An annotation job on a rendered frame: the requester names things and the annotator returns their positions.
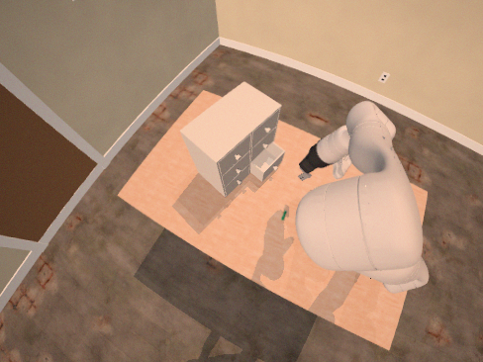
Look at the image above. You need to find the small beige chest of drawers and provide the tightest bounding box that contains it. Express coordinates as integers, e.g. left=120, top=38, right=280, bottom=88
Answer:
left=180, top=82, right=282, bottom=198

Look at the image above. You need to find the grey drawer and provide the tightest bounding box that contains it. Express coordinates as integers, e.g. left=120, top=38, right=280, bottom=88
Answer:
left=251, top=127, right=276, bottom=161
left=218, top=135, right=250, bottom=175
left=251, top=109, right=280, bottom=147
left=222, top=152, right=249, bottom=187
left=225, top=165, right=249, bottom=196
left=250, top=142, right=285, bottom=182

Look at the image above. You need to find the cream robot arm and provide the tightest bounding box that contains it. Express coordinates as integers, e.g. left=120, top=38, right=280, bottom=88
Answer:
left=295, top=101, right=429, bottom=294

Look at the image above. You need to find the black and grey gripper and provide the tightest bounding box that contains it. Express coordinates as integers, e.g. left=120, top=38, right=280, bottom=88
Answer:
left=298, top=136, right=351, bottom=181

